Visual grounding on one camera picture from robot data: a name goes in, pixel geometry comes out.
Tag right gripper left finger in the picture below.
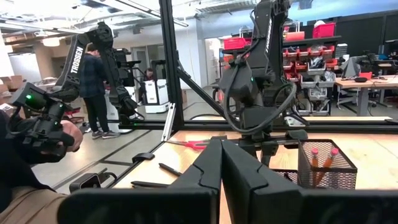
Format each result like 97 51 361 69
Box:
169 138 223 191

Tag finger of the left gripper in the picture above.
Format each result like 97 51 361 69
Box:
260 144 280 167

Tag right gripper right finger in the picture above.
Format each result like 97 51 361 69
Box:
222 139 302 191

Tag red handled scissors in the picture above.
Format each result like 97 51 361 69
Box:
164 139 211 152

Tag black click pen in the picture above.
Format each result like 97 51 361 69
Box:
158 162 183 177
130 180 171 189

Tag black mesh desk organizer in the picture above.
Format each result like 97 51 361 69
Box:
272 139 358 190

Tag wooden office desk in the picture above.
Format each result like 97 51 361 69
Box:
334 74 398 118

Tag silver aluminium bar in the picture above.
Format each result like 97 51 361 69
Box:
160 102 177 142

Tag white cart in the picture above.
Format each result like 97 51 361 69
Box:
144 79 171 114

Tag parts bin rack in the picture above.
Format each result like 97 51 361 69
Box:
222 35 343 116

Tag red plastic crate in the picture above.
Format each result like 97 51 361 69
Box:
223 37 249 50
312 22 337 39

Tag person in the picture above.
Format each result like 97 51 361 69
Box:
78 43 121 140
138 67 156 103
0 108 85 224

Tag person's hand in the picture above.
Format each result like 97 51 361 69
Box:
60 119 84 153

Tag cardboard boxes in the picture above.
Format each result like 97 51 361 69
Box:
0 74 24 94

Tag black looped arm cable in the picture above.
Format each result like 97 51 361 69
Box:
223 63 299 136

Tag black frame clamp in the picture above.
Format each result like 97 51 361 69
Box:
132 152 155 164

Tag black metal table frame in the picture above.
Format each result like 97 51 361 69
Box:
118 0 398 142

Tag black table-edge camera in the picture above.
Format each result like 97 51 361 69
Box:
68 167 118 194

